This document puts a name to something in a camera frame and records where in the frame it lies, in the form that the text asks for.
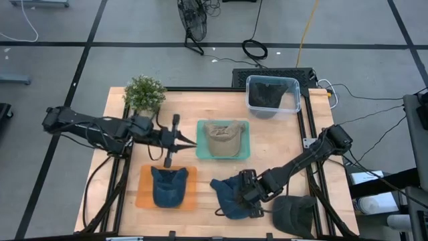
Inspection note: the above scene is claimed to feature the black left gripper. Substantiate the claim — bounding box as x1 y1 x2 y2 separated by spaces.
152 113 197 169

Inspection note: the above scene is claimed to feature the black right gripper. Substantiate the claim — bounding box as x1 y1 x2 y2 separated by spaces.
239 169 268 219

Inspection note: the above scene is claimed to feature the teal translucent plastic bin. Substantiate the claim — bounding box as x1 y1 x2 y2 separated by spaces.
195 119 251 161

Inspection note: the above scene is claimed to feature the blue denim cap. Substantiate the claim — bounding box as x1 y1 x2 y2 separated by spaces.
209 173 265 221
150 166 190 209

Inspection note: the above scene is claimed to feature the orange translucent plastic bin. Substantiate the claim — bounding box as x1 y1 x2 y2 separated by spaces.
135 164 198 211

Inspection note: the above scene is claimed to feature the clear plastic bin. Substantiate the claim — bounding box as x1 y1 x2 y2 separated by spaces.
245 75 302 121

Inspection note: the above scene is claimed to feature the green potted plant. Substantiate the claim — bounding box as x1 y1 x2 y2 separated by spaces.
122 74 167 114

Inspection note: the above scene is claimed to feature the black perforated computer case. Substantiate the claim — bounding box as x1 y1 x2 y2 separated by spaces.
231 68 318 90

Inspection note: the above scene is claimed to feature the white paper sheet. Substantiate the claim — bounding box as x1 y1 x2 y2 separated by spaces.
350 170 385 185

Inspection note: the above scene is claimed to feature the white roll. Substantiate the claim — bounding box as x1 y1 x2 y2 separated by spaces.
354 192 399 216

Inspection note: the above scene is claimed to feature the black floor fan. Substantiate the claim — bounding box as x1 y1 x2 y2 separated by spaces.
176 0 209 56

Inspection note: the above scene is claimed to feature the black beam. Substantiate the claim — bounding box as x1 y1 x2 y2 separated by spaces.
349 167 421 199

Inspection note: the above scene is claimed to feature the grey cylinder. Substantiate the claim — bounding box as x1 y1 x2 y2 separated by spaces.
387 214 413 232

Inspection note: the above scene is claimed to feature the grey upright panel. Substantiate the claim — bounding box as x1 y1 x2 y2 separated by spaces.
403 93 428 192

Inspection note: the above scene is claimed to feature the grey table foot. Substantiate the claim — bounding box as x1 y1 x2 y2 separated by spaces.
9 0 70 8
0 74 32 86

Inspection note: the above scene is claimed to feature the black caster base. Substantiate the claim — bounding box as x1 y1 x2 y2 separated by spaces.
0 102 14 120

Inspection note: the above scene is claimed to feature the black aluminium table frame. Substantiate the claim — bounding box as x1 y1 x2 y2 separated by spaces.
80 86 360 241

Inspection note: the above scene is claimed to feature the thin black cable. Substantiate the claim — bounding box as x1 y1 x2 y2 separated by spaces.
203 53 267 69

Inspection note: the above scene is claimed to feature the black coiled cable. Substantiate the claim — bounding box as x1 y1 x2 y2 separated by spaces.
241 0 269 62

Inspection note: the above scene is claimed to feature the white cable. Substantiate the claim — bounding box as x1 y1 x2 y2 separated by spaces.
316 78 339 110
0 0 39 44

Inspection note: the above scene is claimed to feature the yellow cable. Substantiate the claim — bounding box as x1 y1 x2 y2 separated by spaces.
295 0 320 68

